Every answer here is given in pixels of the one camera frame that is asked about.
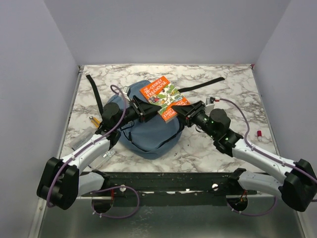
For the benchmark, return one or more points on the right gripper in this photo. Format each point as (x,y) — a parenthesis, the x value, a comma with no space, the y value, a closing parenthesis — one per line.
(185,109)

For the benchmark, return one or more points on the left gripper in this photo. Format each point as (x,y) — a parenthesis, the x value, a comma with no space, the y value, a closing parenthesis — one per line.
(143,111)

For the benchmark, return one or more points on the orange Treehouse book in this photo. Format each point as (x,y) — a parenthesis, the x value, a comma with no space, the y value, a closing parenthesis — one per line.
(164,94)

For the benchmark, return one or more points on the blue backpack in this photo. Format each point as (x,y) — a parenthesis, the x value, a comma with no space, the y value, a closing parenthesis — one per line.
(151,139)

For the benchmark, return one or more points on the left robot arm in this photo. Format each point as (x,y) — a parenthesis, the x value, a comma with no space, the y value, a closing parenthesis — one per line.
(62,180)

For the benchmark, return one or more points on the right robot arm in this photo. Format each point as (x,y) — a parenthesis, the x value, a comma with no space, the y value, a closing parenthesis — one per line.
(295,183)

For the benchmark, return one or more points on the yellow utility knife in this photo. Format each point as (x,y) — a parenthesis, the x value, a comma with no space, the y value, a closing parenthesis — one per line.
(95,121)

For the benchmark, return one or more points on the red glue stick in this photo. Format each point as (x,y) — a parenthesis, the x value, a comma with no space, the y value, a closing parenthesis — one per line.
(259,135)

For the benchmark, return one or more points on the clear plastic box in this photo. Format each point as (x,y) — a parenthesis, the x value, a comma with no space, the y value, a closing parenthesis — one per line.
(90,150)

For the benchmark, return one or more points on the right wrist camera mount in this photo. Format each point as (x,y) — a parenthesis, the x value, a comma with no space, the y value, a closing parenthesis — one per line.
(210,104)

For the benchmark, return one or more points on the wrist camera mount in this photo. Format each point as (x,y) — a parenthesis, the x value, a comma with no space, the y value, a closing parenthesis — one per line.
(210,104)
(125,94)

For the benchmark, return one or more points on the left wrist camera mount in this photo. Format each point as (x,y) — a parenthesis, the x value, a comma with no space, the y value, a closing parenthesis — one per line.
(125,94)

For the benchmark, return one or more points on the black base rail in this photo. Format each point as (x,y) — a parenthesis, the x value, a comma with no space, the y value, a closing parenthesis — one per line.
(166,189)

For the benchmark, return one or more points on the aluminium frame rail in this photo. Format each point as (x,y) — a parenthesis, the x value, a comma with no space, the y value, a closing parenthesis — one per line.
(51,169)

